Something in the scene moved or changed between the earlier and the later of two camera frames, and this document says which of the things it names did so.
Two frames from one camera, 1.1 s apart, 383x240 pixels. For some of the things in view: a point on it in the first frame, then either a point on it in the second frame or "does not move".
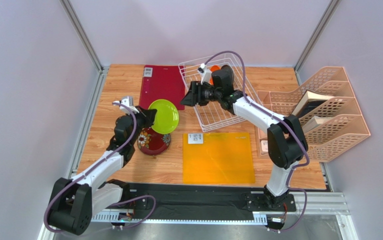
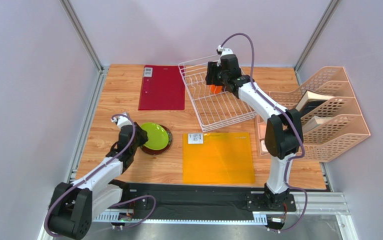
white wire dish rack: x=213 y=115 does not move
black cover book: x=309 y=99 does not move
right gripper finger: x=192 y=97 -> x=212 y=74
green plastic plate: x=166 y=116 -> x=158 y=137
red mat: x=167 y=82 does not move
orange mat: x=223 y=158 does not move
